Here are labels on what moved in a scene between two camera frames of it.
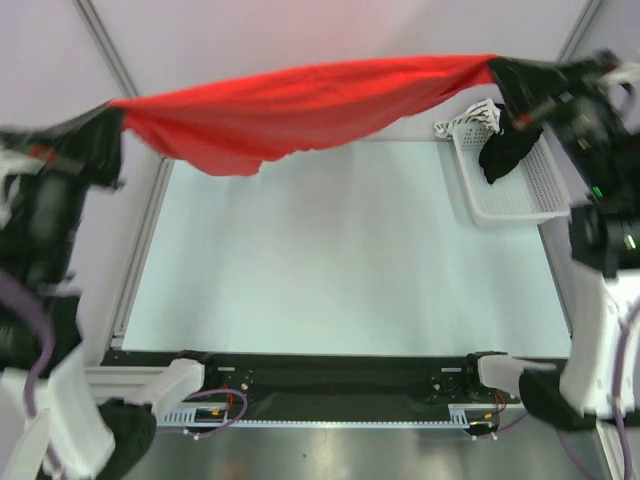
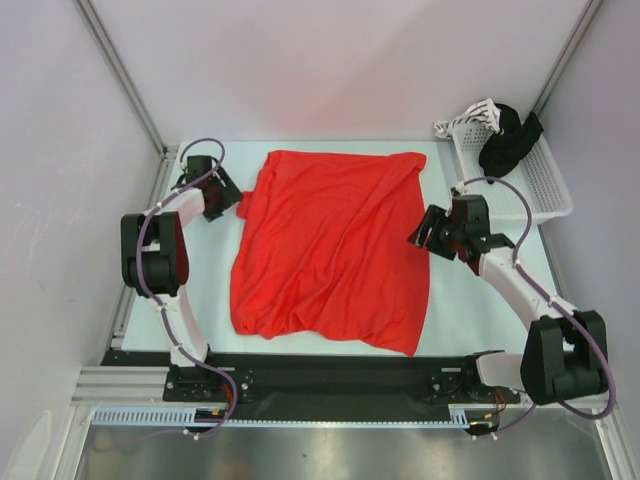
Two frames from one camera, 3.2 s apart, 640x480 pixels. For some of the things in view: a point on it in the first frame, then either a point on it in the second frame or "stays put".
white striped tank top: [483, 110] stays put
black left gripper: [89, 146] -> [231, 195]
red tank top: [240, 125] -> [334, 246]
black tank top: [505, 148] stays put
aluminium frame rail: [118, 382] stays put
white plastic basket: [531, 190] stays put
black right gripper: [533, 89] -> [433, 217]
